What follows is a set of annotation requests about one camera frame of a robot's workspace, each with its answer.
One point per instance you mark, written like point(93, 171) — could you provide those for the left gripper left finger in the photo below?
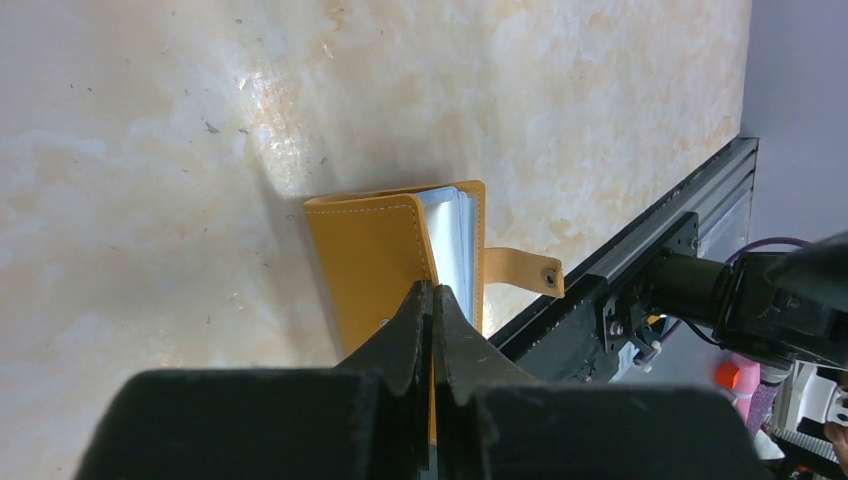
point(366, 418)

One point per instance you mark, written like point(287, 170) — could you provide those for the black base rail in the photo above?
point(579, 338)

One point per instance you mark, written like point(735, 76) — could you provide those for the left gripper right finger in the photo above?
point(496, 421)

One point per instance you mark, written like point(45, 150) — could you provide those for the pink bottle orange cap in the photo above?
point(740, 377)

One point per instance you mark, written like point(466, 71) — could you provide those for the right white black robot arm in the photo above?
point(775, 308)

